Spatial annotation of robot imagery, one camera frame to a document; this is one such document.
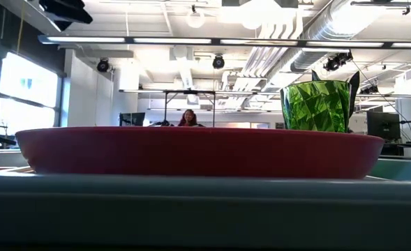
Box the person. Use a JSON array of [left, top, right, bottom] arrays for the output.
[[177, 108, 202, 128]]

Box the black ceiling rail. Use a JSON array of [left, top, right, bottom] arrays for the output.
[[350, 0, 411, 16]]

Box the blue-grey plastic tray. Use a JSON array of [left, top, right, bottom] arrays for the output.
[[0, 156, 411, 250]]

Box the green faceted plastic cup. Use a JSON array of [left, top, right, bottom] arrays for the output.
[[279, 79, 353, 134]]

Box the large bright window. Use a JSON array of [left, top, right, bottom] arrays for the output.
[[0, 51, 61, 149]]

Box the long ceiling light bar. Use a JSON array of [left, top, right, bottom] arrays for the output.
[[37, 33, 411, 50]]

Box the black track light cluster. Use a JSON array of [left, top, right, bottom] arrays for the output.
[[322, 51, 354, 73]]

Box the white globe lamp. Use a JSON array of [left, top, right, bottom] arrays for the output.
[[186, 5, 207, 29]]

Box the black ceiling spotlight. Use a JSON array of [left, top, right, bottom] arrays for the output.
[[96, 57, 111, 73], [211, 54, 226, 70]]

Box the silver ventilation duct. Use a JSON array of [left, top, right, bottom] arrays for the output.
[[290, 0, 387, 73]]

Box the red plastic plate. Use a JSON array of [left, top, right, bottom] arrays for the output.
[[15, 125, 386, 180]]

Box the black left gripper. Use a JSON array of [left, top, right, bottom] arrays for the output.
[[38, 0, 94, 32]]

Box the spoon with wooden handle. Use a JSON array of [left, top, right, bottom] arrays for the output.
[[2, 166, 36, 174]]

